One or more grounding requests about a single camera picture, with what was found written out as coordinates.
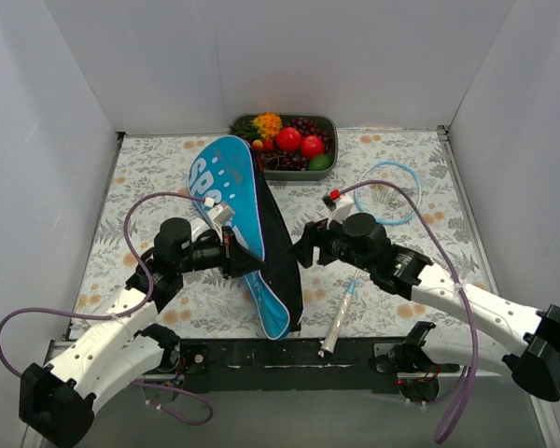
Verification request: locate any blue badminton racket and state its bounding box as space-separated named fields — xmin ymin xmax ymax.
xmin=318 ymin=161 xmax=423 ymax=358

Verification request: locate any blue sport racket bag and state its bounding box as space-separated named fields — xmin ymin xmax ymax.
xmin=187 ymin=135 xmax=303 ymax=340

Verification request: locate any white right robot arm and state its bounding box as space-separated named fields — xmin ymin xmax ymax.
xmin=288 ymin=213 xmax=560 ymax=402

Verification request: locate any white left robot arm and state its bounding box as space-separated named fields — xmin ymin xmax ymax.
xmin=19 ymin=217 xmax=264 ymax=447

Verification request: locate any green lime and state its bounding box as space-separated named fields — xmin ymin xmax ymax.
xmin=308 ymin=154 xmax=333 ymax=172

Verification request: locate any dark grape bunch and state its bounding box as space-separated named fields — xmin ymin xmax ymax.
xmin=259 ymin=118 xmax=333 ymax=172

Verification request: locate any red apple right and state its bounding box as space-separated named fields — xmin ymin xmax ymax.
xmin=300 ymin=135 xmax=325 ymax=160

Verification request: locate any red apple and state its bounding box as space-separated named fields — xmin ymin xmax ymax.
xmin=300 ymin=135 xmax=325 ymax=160
xmin=275 ymin=127 xmax=302 ymax=152

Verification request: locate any red apple left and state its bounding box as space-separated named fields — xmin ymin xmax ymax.
xmin=275 ymin=127 xmax=302 ymax=152

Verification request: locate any small red peaches cluster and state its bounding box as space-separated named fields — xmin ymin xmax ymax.
xmin=251 ymin=139 xmax=274 ymax=152

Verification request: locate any floral table mat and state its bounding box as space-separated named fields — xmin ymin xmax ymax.
xmin=76 ymin=130 xmax=495 ymax=338

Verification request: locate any grey fruit tray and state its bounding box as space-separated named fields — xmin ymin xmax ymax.
xmin=229 ymin=114 xmax=338 ymax=181

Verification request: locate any orange toy pineapple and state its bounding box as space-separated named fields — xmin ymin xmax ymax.
xmin=252 ymin=112 xmax=283 ymax=140

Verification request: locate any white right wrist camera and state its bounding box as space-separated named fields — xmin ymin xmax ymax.
xmin=322 ymin=189 xmax=355 ymax=229

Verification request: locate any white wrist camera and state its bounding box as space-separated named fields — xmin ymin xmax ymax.
xmin=203 ymin=197 xmax=234 ymax=240
xmin=322 ymin=189 xmax=355 ymax=229

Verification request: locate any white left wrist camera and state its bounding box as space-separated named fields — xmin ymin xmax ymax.
xmin=203 ymin=197 xmax=234 ymax=240

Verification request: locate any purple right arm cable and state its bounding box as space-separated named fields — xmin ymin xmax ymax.
xmin=338 ymin=180 xmax=480 ymax=444

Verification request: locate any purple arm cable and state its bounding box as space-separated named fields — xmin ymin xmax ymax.
xmin=338 ymin=180 xmax=480 ymax=444
xmin=0 ymin=190 xmax=216 ymax=426

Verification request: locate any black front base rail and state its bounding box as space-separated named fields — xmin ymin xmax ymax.
xmin=125 ymin=336 xmax=442 ymax=396

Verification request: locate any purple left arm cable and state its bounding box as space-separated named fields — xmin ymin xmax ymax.
xmin=0 ymin=190 xmax=216 ymax=426

